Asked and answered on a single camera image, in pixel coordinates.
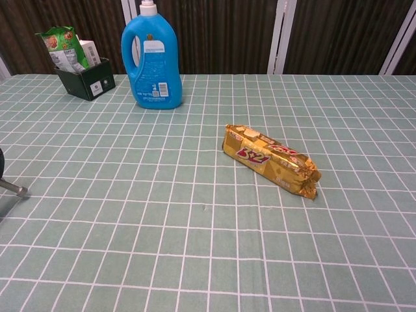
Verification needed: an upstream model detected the silver bolt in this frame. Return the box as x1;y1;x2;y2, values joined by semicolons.
0;178;29;198

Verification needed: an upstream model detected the dark green open box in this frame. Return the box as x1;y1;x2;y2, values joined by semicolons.
53;57;117;101

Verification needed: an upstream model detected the green snack bag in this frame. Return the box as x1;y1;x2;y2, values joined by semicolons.
34;25;89;73

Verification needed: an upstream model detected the white carton box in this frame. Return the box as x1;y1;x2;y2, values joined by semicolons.
77;39;102;68

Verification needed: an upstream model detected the dark ribbed partition panel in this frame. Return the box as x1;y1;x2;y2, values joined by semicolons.
0;0;127;76
395;32;416;76
155;0;277;75
282;0;407;75

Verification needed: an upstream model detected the blue pump detergent bottle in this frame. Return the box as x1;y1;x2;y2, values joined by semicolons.
120;0;183;111

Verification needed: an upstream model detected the green checked tablecloth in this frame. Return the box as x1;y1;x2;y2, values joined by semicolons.
0;73;416;312

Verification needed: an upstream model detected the gold biscuit packet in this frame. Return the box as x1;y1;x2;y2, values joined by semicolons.
222;123;322;202

